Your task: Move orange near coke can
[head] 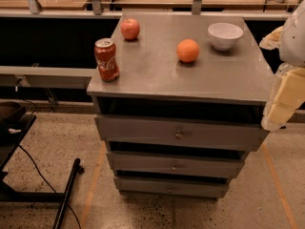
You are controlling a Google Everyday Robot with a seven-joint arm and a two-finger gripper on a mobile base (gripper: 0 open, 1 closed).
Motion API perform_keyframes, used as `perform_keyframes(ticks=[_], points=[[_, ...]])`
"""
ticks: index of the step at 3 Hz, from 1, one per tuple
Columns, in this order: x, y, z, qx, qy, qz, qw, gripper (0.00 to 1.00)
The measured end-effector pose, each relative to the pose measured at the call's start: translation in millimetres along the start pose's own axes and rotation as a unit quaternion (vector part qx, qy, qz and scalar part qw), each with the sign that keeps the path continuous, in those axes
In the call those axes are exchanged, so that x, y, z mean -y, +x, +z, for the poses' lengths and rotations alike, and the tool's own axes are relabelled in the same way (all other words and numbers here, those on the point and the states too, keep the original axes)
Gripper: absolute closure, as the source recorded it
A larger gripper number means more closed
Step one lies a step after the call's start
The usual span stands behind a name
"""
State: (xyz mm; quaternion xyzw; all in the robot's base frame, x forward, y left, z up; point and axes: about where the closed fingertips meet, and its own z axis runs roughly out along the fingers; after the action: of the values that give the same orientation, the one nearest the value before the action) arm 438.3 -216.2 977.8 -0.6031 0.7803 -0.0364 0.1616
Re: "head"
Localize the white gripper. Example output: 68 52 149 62
259 1 305 131

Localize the orange fruit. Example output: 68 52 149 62
176 39 199 63

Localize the red coke can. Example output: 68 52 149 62
94 38 119 82

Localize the white ceramic bowl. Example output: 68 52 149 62
208 23 244 51

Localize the grey drawer cabinet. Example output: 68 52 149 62
88 14 274 198

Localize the red apple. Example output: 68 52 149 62
120 18 140 40

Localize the black floor stand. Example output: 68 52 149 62
0 100 85 229

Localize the black cable on floor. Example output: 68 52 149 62
17 143 82 229

